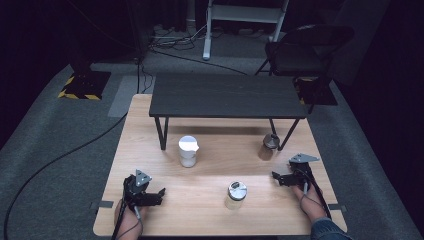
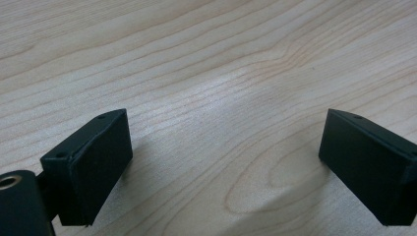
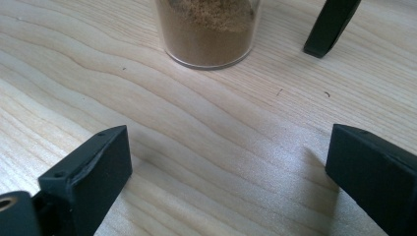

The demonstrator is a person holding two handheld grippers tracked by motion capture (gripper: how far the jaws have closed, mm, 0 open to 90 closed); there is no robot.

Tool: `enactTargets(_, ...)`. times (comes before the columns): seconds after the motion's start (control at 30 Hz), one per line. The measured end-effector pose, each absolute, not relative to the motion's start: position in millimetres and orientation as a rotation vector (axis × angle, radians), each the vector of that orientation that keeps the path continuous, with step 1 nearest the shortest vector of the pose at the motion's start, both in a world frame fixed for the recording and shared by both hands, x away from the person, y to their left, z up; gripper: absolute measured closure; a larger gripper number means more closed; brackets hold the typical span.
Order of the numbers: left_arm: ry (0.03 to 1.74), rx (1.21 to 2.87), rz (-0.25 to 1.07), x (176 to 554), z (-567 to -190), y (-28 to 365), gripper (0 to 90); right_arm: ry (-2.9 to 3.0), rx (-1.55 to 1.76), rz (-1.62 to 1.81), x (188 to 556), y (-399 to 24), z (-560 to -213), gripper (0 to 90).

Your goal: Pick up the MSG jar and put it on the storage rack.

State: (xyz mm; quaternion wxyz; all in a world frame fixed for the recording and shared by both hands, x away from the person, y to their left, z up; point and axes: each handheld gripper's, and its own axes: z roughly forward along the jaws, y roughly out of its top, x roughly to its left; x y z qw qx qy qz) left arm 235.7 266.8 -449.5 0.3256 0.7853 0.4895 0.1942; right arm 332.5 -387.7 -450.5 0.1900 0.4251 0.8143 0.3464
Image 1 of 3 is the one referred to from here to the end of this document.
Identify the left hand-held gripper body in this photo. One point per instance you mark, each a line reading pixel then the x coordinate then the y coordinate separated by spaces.
pixel 135 191

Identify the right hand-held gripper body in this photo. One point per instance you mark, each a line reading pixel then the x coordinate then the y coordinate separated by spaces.
pixel 301 175

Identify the silver-lidded jar of brown powder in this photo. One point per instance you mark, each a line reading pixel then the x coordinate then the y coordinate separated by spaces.
pixel 268 146

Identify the silver-lidded jar of beige powder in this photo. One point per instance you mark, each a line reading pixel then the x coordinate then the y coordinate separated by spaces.
pixel 236 196

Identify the white-lidded jar of white powder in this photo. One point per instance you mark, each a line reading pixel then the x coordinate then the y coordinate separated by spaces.
pixel 188 151

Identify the black raised shelf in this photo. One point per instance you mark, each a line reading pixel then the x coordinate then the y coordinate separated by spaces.
pixel 226 95

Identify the person's left hand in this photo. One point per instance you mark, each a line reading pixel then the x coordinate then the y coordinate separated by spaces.
pixel 126 218

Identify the person's right hand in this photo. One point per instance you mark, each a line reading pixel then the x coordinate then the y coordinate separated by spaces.
pixel 311 201

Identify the grey tape strip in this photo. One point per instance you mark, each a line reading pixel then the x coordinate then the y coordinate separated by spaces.
pixel 338 207
pixel 101 204

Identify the black yellow striped stand base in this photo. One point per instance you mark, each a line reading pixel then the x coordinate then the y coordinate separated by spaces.
pixel 320 91
pixel 85 85

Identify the grey floor mat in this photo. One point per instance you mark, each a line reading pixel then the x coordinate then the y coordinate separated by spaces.
pixel 125 96

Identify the black folding chair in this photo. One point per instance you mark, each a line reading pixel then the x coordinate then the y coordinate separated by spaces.
pixel 310 50

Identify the white metal stand frame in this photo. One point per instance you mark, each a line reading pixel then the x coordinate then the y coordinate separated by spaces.
pixel 245 13

